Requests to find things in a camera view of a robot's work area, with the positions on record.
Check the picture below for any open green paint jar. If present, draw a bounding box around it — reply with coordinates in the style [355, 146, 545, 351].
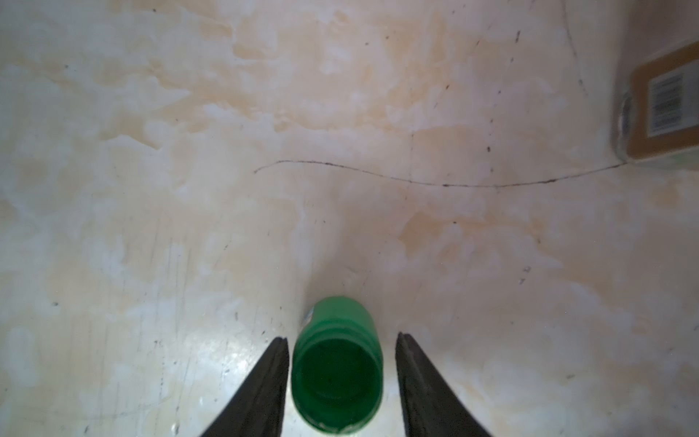
[291, 296, 384, 435]

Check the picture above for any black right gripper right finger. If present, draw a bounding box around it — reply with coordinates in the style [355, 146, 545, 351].
[395, 332, 491, 437]

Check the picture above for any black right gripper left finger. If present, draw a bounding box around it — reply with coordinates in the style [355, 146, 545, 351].
[202, 337, 289, 437]

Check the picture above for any spice jar with black cap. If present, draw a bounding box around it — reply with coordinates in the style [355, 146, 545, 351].
[613, 40, 698, 171]

